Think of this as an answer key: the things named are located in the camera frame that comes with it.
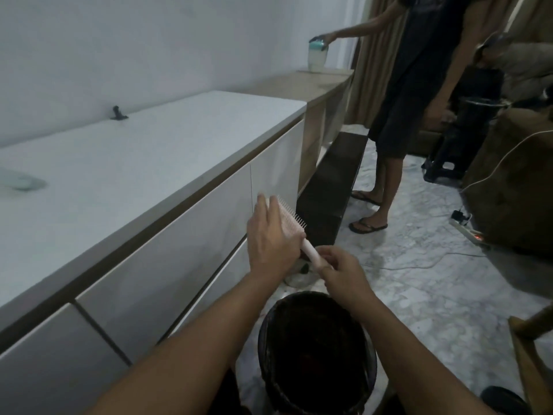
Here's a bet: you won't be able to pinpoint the person's left hand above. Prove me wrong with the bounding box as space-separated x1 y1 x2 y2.
246 193 307 280

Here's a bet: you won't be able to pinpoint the person's right hand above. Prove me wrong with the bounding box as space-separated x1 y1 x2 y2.
313 245 377 318

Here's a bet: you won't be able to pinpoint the white hairbrush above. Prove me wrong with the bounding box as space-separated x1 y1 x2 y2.
276 195 334 273

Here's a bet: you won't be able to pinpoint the person's left forearm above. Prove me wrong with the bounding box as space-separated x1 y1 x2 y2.
86 270 278 415

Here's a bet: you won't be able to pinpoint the person's right forearm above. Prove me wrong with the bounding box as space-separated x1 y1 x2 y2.
352 297 497 415

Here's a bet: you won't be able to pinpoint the black flip-flop sandal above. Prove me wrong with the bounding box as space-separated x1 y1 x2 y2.
350 191 382 207
348 218 389 235

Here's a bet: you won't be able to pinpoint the black low bench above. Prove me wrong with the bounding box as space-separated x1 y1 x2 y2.
296 132 369 248

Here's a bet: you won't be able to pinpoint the black trash bin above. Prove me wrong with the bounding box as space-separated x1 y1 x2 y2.
258 291 378 415

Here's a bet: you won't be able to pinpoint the white power strip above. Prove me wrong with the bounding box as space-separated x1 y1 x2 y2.
448 217 492 248

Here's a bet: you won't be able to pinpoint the light wooden shelf unit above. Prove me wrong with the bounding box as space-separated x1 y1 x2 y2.
242 68 355 196

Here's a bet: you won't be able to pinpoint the white drawer cabinet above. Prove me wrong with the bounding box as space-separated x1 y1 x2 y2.
0 90 308 415

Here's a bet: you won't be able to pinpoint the black plastic stool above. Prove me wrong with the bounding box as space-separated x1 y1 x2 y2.
423 97 507 183

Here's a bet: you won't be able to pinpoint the brown curtain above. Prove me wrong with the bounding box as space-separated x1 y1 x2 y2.
345 0 409 130

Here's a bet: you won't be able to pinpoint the white jar with teal lid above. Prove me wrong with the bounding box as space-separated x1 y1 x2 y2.
307 39 329 73

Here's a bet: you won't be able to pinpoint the brown sofa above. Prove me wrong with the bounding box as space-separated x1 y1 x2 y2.
461 107 553 256

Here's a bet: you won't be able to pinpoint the wooden chair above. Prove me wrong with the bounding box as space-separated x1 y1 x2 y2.
507 304 553 415

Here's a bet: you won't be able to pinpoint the beige cushion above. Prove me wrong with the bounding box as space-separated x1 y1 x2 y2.
493 41 553 102

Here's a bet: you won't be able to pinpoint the white cable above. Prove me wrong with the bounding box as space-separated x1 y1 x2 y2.
365 129 553 273

